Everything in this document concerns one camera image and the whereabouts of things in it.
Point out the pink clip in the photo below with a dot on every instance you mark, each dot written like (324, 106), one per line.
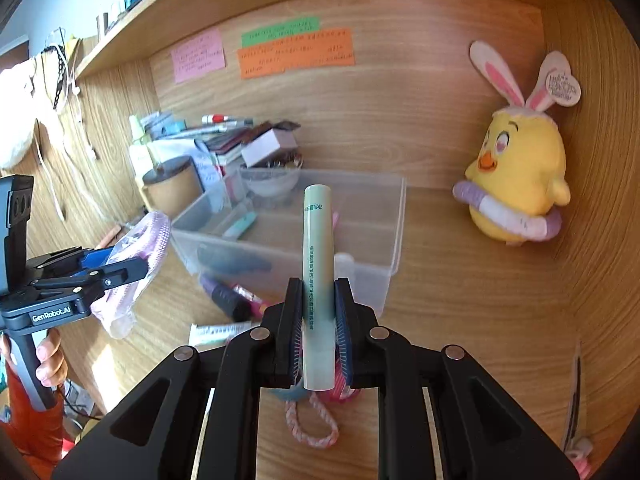
(580, 460)

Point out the pink paper note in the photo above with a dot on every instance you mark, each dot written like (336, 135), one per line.
(197, 57)

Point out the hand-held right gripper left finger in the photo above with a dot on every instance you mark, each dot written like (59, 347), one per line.
(297, 345)

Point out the white mint printed tube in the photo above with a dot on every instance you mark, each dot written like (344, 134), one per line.
(220, 336)

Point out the person's left hand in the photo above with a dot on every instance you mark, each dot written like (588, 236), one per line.
(52, 360)

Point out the clear plastic bin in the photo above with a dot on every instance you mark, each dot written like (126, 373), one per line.
(372, 210)

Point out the pink striped item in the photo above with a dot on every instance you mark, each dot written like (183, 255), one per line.
(340, 392)

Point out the pink lip gloss tube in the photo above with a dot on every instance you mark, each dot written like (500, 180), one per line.
(250, 300)

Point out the dark blue thread spool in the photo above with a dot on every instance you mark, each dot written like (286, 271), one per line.
(225, 297)

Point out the green paper note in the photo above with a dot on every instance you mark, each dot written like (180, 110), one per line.
(280, 32)

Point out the orange paper note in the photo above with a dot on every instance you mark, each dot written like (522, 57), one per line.
(295, 57)

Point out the wooden mug with lid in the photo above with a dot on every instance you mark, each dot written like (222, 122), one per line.
(172, 185)

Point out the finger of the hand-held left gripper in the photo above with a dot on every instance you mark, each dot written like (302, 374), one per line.
(97, 258)
(122, 271)

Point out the yellow chick plush toy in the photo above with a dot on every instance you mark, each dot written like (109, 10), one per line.
(520, 170)

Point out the black pen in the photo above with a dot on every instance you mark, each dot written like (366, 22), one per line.
(575, 390)

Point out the glass bowl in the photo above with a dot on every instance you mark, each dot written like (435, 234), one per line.
(270, 185)

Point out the wooden shelf board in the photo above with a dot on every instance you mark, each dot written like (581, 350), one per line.
(210, 10)

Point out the pile of small glass vials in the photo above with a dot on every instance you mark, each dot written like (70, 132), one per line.
(285, 161)

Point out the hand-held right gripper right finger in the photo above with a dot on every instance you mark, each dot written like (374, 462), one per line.
(345, 345)

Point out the pale green tube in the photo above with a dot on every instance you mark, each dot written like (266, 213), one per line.
(317, 260)

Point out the stack of books and papers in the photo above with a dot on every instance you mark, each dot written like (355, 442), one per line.
(220, 140)

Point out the person's left forearm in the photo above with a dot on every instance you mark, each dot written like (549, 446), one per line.
(30, 425)

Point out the dark green tube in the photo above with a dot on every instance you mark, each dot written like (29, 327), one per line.
(235, 258)

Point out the white fluffy cloth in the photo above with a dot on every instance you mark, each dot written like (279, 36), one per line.
(15, 115)

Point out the teal small item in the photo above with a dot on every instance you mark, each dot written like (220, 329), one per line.
(290, 394)

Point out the red white marker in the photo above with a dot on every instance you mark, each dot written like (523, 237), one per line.
(217, 119)

